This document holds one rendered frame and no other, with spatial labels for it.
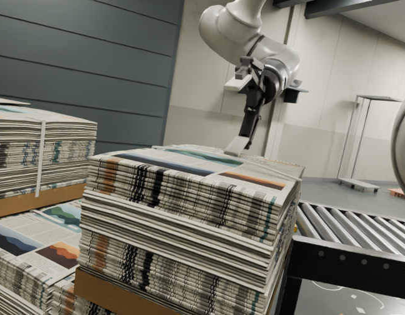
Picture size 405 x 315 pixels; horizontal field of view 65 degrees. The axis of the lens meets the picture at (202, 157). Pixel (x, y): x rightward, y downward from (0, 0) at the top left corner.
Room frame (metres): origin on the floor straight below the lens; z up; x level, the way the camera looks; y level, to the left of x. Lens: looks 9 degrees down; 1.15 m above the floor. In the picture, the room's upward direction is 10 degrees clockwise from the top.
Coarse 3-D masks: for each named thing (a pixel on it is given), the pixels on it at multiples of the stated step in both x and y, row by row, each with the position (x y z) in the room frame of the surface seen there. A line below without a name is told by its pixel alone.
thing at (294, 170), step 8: (176, 144) 0.71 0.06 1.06; (184, 144) 0.74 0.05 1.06; (192, 152) 0.64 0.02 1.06; (200, 152) 0.65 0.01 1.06; (216, 152) 0.68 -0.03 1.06; (224, 160) 0.61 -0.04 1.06; (232, 160) 0.63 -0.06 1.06; (248, 160) 0.65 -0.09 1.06; (256, 160) 0.66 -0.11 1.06; (264, 160) 0.67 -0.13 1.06; (272, 160) 0.70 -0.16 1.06; (256, 168) 0.58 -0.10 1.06; (272, 168) 0.60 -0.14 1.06; (280, 168) 0.61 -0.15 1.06; (288, 168) 0.62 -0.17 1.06; (296, 168) 0.63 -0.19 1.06; (304, 168) 0.70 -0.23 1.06; (296, 176) 0.56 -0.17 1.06; (296, 184) 0.56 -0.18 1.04; (296, 192) 0.60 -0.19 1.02; (296, 208) 0.67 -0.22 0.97; (296, 216) 0.69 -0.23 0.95; (288, 232) 0.56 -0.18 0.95
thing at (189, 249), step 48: (96, 192) 0.45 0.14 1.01; (144, 192) 0.42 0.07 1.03; (192, 192) 0.40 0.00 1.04; (240, 192) 0.37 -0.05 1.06; (288, 192) 0.41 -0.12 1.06; (96, 240) 0.44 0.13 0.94; (144, 240) 0.41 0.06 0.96; (192, 240) 0.38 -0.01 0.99; (240, 240) 0.37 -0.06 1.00; (144, 288) 0.40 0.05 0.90; (192, 288) 0.38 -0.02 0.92; (240, 288) 0.36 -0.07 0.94
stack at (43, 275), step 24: (24, 216) 0.71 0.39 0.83; (48, 216) 0.74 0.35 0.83; (72, 216) 0.76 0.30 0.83; (0, 240) 0.59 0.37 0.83; (24, 240) 0.60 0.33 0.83; (48, 240) 0.62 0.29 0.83; (72, 240) 0.64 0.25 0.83; (0, 264) 0.53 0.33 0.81; (24, 264) 0.52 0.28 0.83; (48, 264) 0.53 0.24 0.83; (72, 264) 0.55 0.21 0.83; (0, 288) 0.52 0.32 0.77; (24, 288) 0.50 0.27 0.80; (48, 288) 0.48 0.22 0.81; (72, 288) 0.47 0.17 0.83; (0, 312) 0.52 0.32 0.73; (24, 312) 0.49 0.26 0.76; (48, 312) 0.49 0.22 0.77; (72, 312) 0.46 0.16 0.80; (96, 312) 0.44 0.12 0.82
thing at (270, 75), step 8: (264, 72) 0.73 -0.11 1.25; (272, 72) 0.74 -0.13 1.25; (264, 80) 0.72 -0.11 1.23; (272, 80) 0.72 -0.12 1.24; (256, 88) 0.69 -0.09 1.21; (272, 88) 0.72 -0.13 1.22; (248, 96) 0.70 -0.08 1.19; (256, 96) 0.69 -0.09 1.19; (264, 96) 0.74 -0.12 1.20; (272, 96) 0.73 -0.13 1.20; (248, 104) 0.70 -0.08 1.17; (256, 104) 0.70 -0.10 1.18
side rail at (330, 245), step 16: (304, 240) 0.95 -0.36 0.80; (320, 240) 0.97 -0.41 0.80; (288, 256) 0.95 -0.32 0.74; (304, 256) 0.93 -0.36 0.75; (320, 256) 0.93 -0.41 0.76; (336, 256) 0.93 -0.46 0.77; (352, 256) 0.92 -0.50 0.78; (368, 256) 0.92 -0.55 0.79; (384, 256) 0.92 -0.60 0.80; (400, 256) 0.95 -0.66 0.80; (288, 272) 0.93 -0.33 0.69; (304, 272) 0.93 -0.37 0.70; (320, 272) 0.93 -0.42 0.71; (336, 272) 0.92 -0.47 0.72; (352, 272) 0.92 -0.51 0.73; (368, 272) 0.92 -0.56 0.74; (384, 272) 0.92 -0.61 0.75; (400, 272) 0.91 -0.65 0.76; (352, 288) 0.92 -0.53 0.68; (368, 288) 0.92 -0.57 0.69; (384, 288) 0.91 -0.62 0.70; (400, 288) 0.91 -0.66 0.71
